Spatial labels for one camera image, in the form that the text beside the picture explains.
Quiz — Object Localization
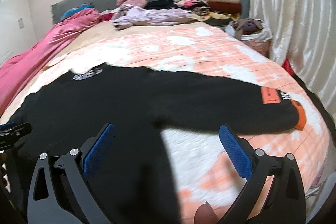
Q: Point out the black sweater orange cuffs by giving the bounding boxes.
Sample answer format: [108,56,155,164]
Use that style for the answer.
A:
[7,64,306,223]

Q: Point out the right hand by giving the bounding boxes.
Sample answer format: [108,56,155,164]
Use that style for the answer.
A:
[194,202,219,224]

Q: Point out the pink satin duvet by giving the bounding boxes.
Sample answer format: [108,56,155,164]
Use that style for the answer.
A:
[1,8,100,113]

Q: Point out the peach white plush blanket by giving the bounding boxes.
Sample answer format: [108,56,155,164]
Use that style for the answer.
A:
[1,22,331,223]

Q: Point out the white wardrobe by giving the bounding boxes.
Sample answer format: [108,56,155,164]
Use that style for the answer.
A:
[0,0,37,64]

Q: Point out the blue garment by headboard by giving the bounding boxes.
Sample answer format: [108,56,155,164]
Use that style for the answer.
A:
[60,3,94,21]

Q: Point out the red garment on bed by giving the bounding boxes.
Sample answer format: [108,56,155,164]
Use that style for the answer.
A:
[100,12,114,22]

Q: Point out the lilac crumpled garment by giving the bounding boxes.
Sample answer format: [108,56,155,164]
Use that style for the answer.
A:
[112,5,196,30]

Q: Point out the white satin curtain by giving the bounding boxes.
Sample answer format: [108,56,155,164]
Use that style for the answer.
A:
[249,0,335,116]

